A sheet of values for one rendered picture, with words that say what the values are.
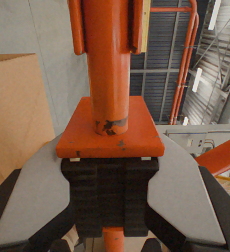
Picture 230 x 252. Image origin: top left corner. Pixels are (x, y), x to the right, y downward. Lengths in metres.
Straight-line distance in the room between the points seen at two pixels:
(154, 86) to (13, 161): 11.43
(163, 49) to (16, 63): 10.93
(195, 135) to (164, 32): 9.91
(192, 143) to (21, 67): 1.24
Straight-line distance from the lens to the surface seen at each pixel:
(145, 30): 7.46
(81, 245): 0.24
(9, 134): 0.24
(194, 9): 8.25
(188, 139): 1.32
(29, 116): 0.28
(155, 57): 11.08
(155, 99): 11.99
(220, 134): 1.48
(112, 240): 0.19
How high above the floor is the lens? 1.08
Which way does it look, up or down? level
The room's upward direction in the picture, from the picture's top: 89 degrees clockwise
